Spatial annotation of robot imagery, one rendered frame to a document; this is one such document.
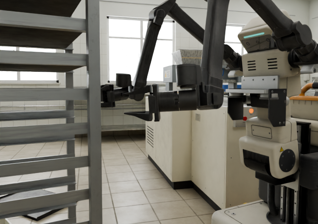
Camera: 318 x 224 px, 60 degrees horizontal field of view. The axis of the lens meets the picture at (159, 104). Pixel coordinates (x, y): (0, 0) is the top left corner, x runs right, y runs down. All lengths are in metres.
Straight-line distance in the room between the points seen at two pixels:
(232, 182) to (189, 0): 4.64
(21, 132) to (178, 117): 1.96
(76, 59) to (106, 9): 4.97
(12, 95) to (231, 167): 1.62
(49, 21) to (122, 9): 5.01
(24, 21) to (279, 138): 1.07
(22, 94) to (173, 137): 1.98
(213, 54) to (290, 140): 0.68
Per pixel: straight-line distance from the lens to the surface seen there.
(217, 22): 0.87
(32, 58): 0.74
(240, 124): 1.99
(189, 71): 0.75
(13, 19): 0.75
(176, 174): 2.67
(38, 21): 0.75
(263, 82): 1.33
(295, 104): 1.64
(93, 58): 0.73
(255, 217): 1.67
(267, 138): 1.37
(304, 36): 1.15
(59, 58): 0.74
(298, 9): 7.51
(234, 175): 2.08
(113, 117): 5.55
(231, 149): 2.02
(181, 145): 2.62
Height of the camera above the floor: 0.98
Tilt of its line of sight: 4 degrees down
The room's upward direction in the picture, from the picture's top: straight up
